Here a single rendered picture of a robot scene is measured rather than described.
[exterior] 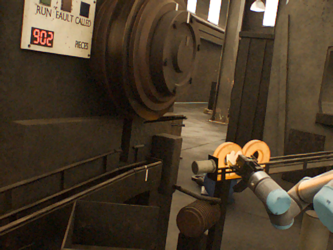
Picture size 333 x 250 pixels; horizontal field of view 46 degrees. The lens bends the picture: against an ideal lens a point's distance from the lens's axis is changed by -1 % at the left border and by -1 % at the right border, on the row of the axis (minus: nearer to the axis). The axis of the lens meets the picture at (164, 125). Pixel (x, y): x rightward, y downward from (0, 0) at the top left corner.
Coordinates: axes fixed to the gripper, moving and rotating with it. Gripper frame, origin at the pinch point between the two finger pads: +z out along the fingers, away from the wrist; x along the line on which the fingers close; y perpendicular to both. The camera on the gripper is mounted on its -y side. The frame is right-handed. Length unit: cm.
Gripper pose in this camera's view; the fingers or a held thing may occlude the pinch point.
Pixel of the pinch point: (228, 157)
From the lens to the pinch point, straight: 179.7
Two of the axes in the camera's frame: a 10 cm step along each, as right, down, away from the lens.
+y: 2.6, -8.8, -3.9
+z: -3.9, -4.7, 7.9
